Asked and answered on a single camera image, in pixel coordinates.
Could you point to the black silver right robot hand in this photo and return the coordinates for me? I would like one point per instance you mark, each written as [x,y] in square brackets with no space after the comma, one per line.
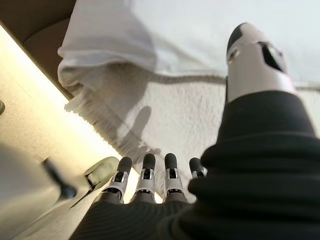
[250,187]

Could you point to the bed with white sheets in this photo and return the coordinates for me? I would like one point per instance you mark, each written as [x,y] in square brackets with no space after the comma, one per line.
[187,112]

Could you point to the dark brown bed frame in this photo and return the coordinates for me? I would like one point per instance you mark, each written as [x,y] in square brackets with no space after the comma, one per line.
[37,25]

